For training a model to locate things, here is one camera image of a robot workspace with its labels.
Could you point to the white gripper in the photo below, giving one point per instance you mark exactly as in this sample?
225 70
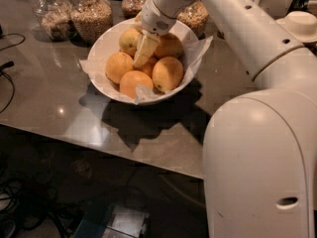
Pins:
155 20

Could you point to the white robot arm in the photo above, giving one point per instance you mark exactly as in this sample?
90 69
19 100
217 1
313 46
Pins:
260 148

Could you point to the white ceramic bowl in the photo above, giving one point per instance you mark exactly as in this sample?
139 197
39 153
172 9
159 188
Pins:
109 43

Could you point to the white paper bowl liner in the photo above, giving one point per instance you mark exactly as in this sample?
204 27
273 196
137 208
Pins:
194 55

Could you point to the small orange in middle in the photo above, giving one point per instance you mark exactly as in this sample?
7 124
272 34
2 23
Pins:
148 67

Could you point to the glass jar of cereal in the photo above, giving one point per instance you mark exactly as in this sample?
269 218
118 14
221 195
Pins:
195 17

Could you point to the glass jar of nuts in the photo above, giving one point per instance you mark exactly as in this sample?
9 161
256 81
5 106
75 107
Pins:
91 19

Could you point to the glass jar far left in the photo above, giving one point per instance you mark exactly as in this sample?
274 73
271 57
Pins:
54 18

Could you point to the stack of white plates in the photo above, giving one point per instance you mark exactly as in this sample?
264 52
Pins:
302 26

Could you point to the metal box on floor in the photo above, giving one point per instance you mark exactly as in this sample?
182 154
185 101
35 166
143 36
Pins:
109 220

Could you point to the black plug with cable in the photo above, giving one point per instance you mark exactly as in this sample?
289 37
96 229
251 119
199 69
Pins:
4 66

